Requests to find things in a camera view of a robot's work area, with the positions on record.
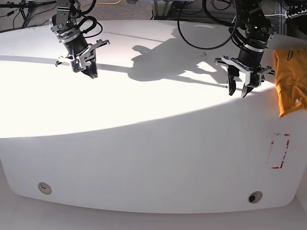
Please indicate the orange T-shirt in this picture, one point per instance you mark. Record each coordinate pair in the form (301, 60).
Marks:
(290, 68)

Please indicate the table grommet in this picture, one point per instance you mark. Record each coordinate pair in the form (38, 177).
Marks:
(44, 188)
(255, 197)

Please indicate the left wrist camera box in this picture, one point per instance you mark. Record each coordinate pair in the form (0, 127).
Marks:
(252, 79)

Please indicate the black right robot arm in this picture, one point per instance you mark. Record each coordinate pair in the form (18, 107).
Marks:
(70, 24)

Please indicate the right table grommet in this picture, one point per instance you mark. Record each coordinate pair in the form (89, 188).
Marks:
(255, 197)

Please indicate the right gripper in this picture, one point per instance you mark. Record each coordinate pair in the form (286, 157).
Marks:
(78, 48)

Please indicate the aluminium frame profile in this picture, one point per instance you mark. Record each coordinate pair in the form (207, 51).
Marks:
(161, 7)

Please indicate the white power strip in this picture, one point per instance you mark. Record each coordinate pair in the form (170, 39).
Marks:
(296, 11)

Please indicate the red tape rectangle marking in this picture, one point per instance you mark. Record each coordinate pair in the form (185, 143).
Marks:
(279, 147)

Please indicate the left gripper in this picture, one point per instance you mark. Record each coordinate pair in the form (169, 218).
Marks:
(248, 60)

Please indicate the left table grommet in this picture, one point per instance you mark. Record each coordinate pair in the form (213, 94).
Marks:
(44, 188)

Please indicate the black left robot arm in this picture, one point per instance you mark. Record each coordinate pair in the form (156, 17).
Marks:
(250, 32)

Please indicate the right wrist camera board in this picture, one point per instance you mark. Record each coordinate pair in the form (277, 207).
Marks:
(76, 66)

